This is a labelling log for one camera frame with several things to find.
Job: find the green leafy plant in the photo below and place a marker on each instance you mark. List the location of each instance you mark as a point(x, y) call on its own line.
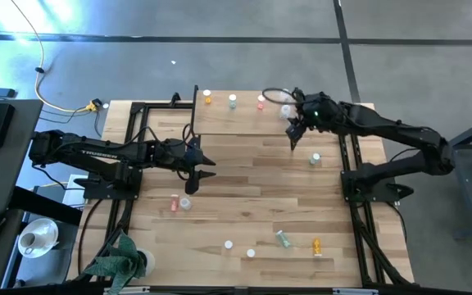
point(117, 262)

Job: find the grey metal stand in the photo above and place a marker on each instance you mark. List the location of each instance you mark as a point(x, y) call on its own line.
point(471, 184)

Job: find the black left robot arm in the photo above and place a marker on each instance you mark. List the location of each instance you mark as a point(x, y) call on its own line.
point(96, 153)

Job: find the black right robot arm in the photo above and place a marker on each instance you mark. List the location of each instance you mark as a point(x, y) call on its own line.
point(383, 123)

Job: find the white coffee cup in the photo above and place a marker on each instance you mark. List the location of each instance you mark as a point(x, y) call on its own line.
point(29, 241)

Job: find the pink medicine bottle white cap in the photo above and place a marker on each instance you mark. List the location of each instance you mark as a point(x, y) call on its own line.
point(174, 202)
point(261, 102)

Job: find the white plant pot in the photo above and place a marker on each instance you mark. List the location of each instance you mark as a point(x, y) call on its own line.
point(150, 262)

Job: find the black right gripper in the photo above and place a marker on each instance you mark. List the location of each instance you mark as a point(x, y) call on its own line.
point(318, 114)

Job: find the green medicine bottle white cap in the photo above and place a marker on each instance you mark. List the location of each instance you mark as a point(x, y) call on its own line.
point(232, 101)
point(283, 239)

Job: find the black aluminium table frame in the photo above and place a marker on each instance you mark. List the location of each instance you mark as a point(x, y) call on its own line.
point(158, 105)

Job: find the dark grey desk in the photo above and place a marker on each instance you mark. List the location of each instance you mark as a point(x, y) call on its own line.
point(6, 176)

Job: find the wooden shelf black metal frame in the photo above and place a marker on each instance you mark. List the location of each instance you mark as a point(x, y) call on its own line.
point(236, 121)

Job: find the orange medicine bottle white cap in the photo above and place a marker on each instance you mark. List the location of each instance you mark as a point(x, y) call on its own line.
point(317, 247)
point(207, 97)

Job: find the silver aluminium frame bracket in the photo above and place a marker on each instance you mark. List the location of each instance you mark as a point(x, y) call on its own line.
point(126, 290)
point(355, 291)

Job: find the clear vial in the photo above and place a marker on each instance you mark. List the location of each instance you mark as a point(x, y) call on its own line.
point(314, 158)

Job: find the wide clear bottle white cap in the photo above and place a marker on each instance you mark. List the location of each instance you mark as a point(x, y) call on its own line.
point(185, 203)

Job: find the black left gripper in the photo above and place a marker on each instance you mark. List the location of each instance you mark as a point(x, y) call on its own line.
point(187, 157)

